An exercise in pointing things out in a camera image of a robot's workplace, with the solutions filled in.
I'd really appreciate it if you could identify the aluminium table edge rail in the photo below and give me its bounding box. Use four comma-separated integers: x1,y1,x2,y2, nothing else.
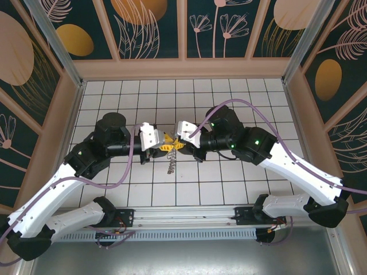
50,80,87,193
282,81,358,275

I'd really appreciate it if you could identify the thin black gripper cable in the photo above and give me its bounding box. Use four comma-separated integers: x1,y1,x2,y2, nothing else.
216,148,235,159

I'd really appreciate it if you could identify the slotted grey cable duct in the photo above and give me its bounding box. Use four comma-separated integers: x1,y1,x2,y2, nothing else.
56,227,258,243

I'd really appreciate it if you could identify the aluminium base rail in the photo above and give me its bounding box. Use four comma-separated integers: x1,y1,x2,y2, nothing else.
68,206,287,230

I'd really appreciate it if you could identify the aluminium corner post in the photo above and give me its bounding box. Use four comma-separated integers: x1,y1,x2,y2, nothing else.
280,0,345,84
22,0,87,88

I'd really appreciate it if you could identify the grey metal base plate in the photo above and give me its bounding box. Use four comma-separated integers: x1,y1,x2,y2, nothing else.
15,239,345,275

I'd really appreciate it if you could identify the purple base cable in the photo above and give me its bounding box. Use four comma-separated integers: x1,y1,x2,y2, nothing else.
257,217,296,247
85,226,137,249

